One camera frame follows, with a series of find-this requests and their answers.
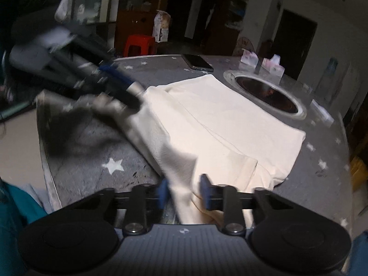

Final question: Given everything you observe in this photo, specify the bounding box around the white soft tissue pack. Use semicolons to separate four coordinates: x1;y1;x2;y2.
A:
240;48;259;67

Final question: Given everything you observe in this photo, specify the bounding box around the red plastic stool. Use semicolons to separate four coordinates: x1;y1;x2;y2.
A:
123;34;156;57

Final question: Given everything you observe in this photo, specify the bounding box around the cream garment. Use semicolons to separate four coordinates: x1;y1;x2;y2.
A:
92;74;306;225

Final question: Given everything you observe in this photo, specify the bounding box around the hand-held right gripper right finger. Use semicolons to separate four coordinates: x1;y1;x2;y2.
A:
200;174;271;235

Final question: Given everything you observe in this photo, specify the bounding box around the dark smartphone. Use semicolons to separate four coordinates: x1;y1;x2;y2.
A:
181;53;214;72

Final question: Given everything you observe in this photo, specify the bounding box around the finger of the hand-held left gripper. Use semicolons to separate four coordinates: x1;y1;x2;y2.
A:
86;62;146;97
73;85;143;112

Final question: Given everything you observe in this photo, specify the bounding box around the electric floor fan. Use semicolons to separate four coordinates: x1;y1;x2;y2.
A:
234;36;256;56

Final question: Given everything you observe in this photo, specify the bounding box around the printed paper bag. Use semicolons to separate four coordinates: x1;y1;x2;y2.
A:
152;10;171;43

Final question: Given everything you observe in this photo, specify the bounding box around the blue water bottle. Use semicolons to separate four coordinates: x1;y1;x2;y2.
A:
326;57;340;75

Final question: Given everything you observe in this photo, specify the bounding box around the wooden glass-front cabinet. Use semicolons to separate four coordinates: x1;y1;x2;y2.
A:
72;0;176;55

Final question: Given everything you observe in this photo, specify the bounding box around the white remote control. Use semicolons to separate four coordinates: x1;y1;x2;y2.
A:
310;99;335;125

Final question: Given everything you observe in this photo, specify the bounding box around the dark wooden open shelf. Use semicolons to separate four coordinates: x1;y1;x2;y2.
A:
224;0;253;49

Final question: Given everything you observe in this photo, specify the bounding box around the person's teal clothing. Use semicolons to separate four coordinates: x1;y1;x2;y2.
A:
0;180;49;276

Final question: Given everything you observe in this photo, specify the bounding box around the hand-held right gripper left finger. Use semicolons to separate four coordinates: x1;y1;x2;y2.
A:
99;179;170;235

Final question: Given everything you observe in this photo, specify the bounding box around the white water dispenser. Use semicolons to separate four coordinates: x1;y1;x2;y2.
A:
319;73;350;104

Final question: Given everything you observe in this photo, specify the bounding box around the grey star-print tablecloth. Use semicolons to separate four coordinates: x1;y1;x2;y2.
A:
36;53;353;227

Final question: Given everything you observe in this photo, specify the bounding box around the dark wooden door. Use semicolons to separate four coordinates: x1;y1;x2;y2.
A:
272;9;318;79

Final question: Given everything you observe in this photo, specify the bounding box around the pink and white tissue box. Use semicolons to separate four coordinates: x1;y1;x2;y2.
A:
261;54;286;77

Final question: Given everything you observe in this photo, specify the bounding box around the white hanging cloth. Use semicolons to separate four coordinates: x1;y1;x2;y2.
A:
55;0;77;22

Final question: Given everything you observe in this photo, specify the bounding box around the round built-in induction cooker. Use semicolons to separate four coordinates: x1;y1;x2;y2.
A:
224;69;308;121

